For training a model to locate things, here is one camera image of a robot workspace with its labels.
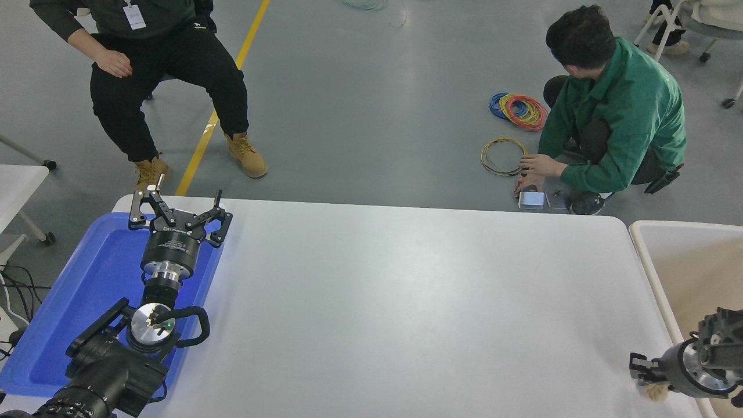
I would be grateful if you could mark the cream garment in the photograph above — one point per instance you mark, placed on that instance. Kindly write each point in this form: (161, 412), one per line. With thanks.
(717, 10)

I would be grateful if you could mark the small grey metal box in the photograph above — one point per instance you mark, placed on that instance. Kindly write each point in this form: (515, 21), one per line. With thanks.
(557, 200)

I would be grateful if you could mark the blue plastic tray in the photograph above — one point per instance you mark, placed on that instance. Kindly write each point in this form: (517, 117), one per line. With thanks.
(87, 278)

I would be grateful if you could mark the seated person's right hand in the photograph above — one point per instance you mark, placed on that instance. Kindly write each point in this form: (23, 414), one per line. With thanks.
(114, 64)

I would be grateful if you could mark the large pale bin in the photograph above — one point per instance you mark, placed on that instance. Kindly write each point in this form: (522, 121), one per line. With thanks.
(685, 273)

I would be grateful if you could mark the crouching person's hand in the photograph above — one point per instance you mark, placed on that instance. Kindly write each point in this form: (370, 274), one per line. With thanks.
(543, 165)
(531, 183)

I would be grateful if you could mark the tan paper ball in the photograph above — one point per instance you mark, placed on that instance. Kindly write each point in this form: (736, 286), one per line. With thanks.
(657, 393)

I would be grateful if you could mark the white name badge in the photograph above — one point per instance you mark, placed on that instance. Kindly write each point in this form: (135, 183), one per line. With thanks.
(134, 17)

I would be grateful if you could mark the seated person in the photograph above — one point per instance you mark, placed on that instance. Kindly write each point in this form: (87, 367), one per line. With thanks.
(174, 64)

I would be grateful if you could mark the crouching person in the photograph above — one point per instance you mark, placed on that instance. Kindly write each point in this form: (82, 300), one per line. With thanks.
(627, 104)

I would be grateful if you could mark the grey leg with caster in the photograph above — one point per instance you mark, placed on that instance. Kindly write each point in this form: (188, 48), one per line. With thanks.
(29, 154)

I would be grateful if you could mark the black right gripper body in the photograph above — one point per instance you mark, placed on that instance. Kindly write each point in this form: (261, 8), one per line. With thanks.
(673, 368)

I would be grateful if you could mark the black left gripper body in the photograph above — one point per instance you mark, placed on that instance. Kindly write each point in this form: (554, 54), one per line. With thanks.
(171, 249)

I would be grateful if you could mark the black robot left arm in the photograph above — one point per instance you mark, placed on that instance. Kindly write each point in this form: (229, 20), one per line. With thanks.
(104, 371)

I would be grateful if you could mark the white side table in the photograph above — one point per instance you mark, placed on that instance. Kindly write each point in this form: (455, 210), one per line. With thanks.
(17, 186)

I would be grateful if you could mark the white rolling chair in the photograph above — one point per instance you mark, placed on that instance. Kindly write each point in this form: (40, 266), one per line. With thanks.
(705, 30)

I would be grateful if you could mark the black belt pouch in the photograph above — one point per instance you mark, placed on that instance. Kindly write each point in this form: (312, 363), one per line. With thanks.
(664, 179)

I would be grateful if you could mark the silver metal box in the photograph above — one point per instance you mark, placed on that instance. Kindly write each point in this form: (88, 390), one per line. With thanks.
(531, 200)

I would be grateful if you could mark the white power strip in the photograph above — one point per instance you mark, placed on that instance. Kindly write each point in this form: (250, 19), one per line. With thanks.
(4, 328)

